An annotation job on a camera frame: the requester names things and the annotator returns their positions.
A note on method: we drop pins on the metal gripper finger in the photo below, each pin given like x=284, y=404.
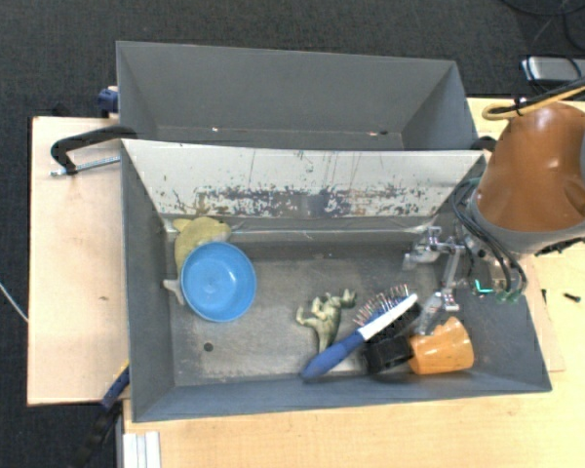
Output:
x=421, y=254
x=441, y=305

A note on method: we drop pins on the blue plastic bowl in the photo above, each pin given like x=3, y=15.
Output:
x=218, y=282

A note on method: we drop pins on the black plastic block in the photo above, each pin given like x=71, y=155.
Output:
x=385, y=355

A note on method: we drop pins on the green toy dinosaur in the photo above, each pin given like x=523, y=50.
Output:
x=328, y=321

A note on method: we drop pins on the small black screw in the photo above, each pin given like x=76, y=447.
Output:
x=572, y=298

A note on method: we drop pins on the yellow-green plush toy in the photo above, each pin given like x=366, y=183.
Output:
x=197, y=234

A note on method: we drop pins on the blue and white hairbrush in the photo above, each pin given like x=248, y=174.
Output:
x=341, y=349

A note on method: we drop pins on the orange plastic cup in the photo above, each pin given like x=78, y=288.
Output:
x=443, y=351

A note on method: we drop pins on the grey metal bin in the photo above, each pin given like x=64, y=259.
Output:
x=273, y=281

